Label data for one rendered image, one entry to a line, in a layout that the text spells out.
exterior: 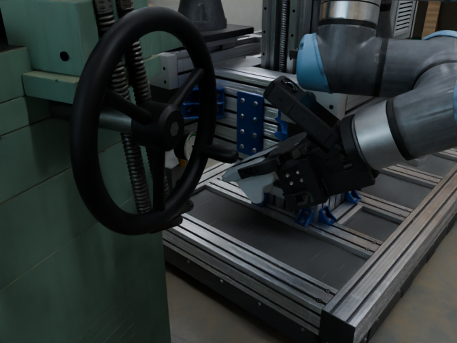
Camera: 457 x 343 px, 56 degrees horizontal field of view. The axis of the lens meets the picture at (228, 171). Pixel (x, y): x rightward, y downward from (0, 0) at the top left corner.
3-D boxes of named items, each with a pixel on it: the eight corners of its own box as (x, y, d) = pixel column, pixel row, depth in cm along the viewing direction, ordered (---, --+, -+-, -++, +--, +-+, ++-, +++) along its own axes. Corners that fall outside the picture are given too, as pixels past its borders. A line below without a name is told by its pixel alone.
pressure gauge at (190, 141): (186, 174, 87) (184, 137, 84) (171, 171, 89) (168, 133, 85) (202, 162, 92) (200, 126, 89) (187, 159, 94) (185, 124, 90)
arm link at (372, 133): (381, 109, 46) (392, 90, 53) (341, 124, 49) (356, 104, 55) (407, 171, 47) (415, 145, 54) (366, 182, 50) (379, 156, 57)
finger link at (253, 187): (228, 215, 63) (282, 200, 57) (210, 179, 62) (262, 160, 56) (238, 205, 65) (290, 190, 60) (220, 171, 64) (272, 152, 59)
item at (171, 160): (175, 203, 91) (173, 169, 87) (128, 190, 96) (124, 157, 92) (195, 186, 98) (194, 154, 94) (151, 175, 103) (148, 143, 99)
